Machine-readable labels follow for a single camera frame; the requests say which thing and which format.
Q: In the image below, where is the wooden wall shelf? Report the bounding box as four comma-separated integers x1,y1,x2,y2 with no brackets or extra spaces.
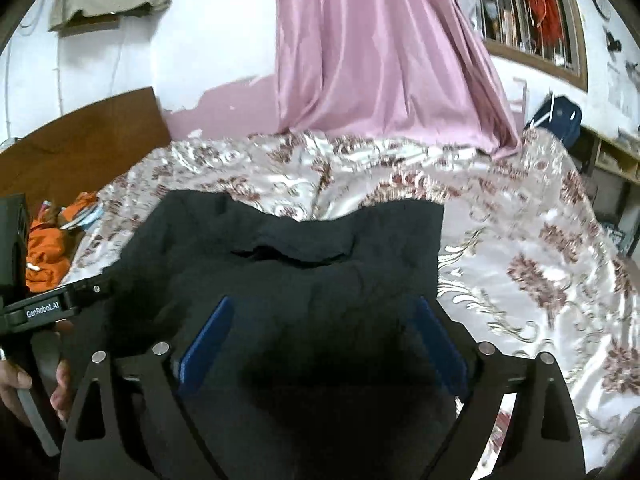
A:
59,14,122,37

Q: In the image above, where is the barred wooden window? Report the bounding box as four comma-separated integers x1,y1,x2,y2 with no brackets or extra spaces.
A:
457,0,589,93

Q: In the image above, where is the red hanging decoration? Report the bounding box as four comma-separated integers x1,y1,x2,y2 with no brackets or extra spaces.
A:
522,0,562,47

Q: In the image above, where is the floral satin bedspread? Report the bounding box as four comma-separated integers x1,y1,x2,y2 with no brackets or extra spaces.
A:
65,127,640,476

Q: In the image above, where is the pink curtain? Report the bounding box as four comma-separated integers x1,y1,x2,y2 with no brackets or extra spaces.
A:
272,0,523,158

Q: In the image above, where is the orange garment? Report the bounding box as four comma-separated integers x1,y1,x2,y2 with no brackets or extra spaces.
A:
25,191,104,294

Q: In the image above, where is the wooden desk shelf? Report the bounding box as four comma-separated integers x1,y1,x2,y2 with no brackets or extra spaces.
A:
575,127,640,261

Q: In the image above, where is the blue backpack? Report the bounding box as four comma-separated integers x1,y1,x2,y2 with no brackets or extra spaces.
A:
522,95,584,152

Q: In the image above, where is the person's left hand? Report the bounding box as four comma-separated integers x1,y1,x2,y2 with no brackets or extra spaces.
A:
0,355,72,426

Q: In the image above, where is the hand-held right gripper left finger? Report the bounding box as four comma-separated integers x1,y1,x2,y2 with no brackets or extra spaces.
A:
62,295,236,480

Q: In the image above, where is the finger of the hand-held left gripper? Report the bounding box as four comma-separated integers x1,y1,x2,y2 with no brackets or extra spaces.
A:
75,274,115,311

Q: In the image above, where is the wooden headboard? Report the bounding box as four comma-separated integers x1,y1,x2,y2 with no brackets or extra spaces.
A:
0,86,173,201

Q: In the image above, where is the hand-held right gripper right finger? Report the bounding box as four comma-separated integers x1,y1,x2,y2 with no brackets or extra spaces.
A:
417,294,586,480

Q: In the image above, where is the black jacket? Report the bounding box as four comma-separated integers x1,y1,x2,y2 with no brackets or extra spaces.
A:
62,191,501,480

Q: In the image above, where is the white wall cable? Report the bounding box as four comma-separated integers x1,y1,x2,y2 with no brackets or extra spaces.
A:
54,35,65,123

